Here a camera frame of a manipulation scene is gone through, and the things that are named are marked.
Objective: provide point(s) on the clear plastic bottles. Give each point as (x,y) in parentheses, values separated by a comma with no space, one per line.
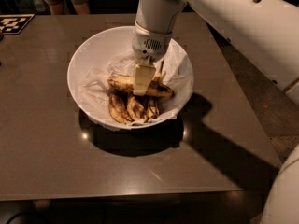
(40,6)

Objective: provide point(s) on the spotted banana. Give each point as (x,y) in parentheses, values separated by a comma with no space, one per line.
(152,107)
(135,109)
(117,109)
(126,84)

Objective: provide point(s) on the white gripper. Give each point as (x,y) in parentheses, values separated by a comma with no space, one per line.
(150,45)

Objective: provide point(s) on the white bowl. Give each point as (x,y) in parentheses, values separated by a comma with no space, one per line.
(96,53)

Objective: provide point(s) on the white paper towel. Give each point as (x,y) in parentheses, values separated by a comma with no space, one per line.
(177,69)

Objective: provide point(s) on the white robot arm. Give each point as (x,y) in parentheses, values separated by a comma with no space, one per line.
(266,32)

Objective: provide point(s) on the black white fiducial marker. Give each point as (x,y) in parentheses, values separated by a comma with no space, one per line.
(13,24)

